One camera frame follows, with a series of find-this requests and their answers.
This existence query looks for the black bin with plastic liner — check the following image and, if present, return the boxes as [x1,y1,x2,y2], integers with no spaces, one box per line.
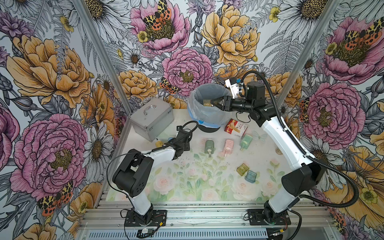
[187,84,232,132]

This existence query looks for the floral table mat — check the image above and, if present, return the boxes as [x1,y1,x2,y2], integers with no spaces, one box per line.
[106,131,310,202]

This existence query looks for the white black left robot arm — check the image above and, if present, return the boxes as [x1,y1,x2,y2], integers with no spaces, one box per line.
[112,129,193,227]

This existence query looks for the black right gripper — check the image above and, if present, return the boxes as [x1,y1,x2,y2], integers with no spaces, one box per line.
[211,94,255,113]

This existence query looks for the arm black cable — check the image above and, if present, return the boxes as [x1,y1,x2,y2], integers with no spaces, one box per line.
[239,70,360,240]
[106,120,199,199]

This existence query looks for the red white cardboard box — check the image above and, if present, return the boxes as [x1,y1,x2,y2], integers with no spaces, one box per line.
[225,119,248,138]

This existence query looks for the silver metal case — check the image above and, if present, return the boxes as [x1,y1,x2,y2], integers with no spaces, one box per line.
[130,98,174,142]

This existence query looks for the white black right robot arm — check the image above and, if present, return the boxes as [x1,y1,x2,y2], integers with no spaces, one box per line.
[211,78,325,224]

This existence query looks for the yellow transparent shavings tray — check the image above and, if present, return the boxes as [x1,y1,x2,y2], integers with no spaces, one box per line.
[236,164,250,176]

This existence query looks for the yellow pencil sharpener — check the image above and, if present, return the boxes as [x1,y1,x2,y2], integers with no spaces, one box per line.
[156,141,164,148]

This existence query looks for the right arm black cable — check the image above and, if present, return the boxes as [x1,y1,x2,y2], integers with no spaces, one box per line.
[239,70,360,240]

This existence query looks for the dark green pencil sharpener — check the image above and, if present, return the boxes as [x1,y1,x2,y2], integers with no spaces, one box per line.
[205,139,215,158]

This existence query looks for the mint green pencil sharpener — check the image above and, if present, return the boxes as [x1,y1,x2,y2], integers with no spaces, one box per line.
[240,134,253,151]

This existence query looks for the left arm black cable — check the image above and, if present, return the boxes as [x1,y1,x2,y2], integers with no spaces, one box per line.
[106,120,199,199]

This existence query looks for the pink pencil sharpener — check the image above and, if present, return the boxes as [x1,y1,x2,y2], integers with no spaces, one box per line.
[221,139,234,158]

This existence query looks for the blue transparent shavings tray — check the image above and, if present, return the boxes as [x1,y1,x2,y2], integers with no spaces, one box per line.
[245,170,258,184]

